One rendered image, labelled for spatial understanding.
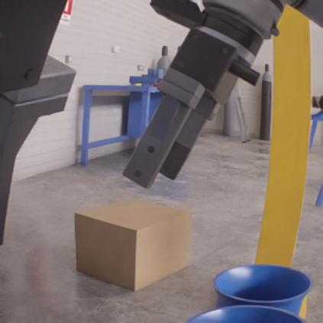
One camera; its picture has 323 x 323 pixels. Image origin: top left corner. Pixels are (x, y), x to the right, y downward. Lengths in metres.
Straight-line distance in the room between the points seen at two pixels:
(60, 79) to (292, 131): 1.56
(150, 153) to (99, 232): 1.66
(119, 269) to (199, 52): 1.69
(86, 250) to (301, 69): 1.23
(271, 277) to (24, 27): 1.29
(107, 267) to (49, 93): 1.91
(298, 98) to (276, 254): 0.61
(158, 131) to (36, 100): 0.23
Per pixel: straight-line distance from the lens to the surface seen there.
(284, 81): 1.74
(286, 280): 1.38
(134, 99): 6.38
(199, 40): 0.44
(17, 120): 0.21
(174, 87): 0.40
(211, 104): 0.56
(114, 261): 2.07
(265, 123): 9.69
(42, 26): 0.18
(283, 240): 1.82
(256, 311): 1.11
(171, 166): 0.56
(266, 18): 0.49
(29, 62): 0.18
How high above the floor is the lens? 0.86
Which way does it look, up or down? 7 degrees down
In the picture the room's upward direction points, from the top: 3 degrees clockwise
